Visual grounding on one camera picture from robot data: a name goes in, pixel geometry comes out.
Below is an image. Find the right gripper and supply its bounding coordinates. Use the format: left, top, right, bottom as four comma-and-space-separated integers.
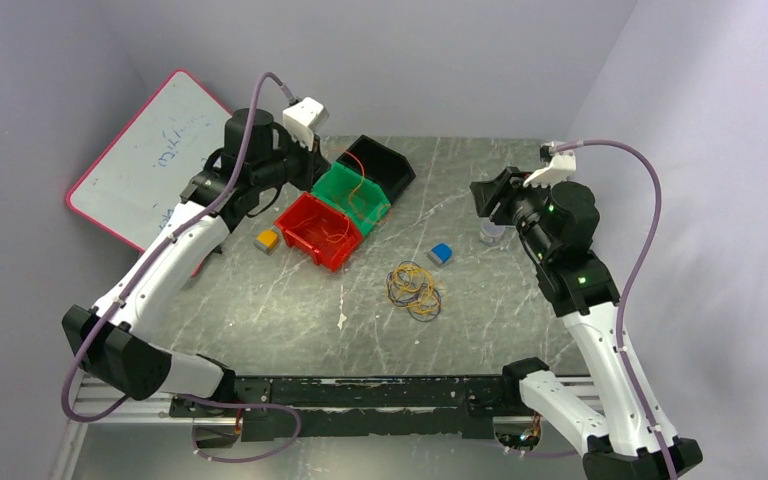
469, 165, 554, 261

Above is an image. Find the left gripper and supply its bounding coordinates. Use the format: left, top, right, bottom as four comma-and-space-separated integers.
253, 124, 332, 193

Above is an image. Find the orange cable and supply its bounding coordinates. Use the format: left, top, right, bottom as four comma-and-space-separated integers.
330, 185, 385, 223
340, 148, 369, 203

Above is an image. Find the yellow cable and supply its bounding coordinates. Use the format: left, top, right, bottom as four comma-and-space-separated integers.
387, 262, 444, 316

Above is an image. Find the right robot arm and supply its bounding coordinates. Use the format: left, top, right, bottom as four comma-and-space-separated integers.
470, 167, 703, 479

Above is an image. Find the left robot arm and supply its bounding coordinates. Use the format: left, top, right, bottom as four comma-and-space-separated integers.
62, 98, 330, 416

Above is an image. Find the clear plastic cup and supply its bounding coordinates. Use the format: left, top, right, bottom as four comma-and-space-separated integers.
479, 219, 507, 246

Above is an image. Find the green plastic bin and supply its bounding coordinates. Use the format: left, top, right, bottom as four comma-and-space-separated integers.
312, 163, 391, 237

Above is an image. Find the red plastic bin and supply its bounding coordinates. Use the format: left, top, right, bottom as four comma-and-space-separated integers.
274, 192, 363, 272

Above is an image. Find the yellow eraser block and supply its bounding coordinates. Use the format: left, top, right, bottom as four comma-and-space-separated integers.
253, 229, 280, 255

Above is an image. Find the black plastic bin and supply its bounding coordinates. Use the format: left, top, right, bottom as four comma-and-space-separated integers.
336, 135, 416, 203

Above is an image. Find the blue eraser block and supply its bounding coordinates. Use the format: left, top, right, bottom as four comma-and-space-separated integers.
426, 243, 453, 268

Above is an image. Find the pink framed whiteboard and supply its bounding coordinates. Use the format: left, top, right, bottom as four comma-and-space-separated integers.
65, 69, 231, 251

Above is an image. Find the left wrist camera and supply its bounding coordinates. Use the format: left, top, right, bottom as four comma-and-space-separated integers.
282, 97, 329, 151

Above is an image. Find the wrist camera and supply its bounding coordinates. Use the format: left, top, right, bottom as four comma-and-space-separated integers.
282, 97, 329, 151
522, 141, 577, 188

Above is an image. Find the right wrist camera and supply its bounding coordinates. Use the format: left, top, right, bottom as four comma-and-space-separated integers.
522, 141, 577, 188

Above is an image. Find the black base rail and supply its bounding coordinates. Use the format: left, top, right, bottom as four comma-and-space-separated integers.
169, 374, 542, 450

